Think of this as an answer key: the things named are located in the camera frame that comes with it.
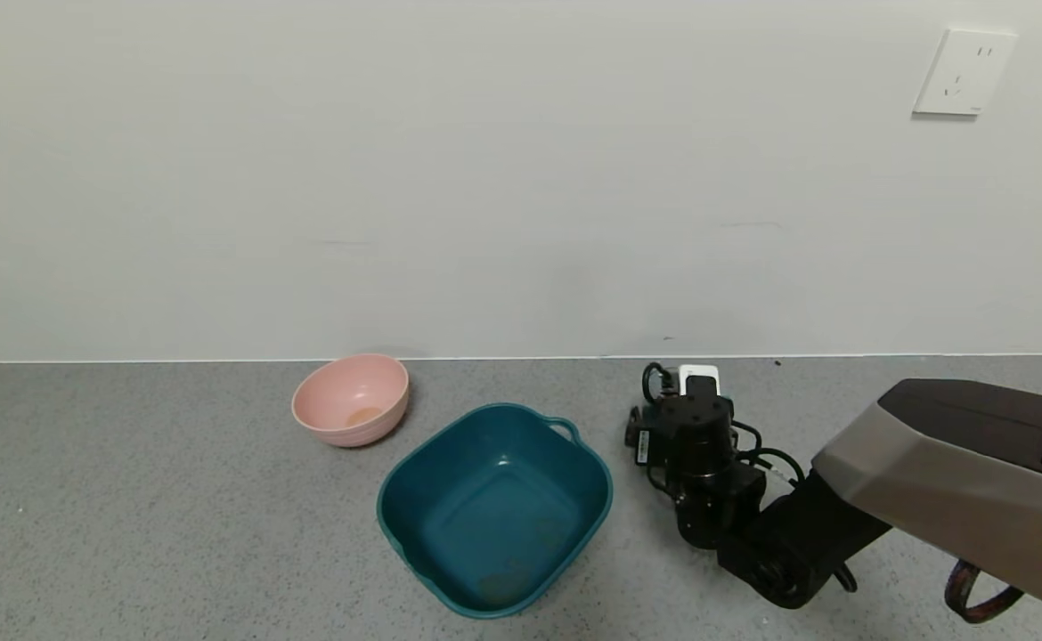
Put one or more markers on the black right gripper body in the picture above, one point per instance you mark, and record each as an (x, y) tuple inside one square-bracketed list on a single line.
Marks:
[(643, 444)]

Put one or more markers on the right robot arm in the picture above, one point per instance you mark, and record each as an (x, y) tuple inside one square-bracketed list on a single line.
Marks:
[(931, 481)]

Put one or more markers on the pink bowl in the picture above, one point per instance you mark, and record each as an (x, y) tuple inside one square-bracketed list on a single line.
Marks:
[(352, 401)]

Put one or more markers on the teal square plastic basin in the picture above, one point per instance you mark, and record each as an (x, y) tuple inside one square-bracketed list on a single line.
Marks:
[(494, 516)]

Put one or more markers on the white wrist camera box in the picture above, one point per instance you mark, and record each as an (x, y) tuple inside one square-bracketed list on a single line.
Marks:
[(699, 372)]

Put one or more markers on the white wall socket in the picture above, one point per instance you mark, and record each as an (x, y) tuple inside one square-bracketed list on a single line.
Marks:
[(964, 71)]

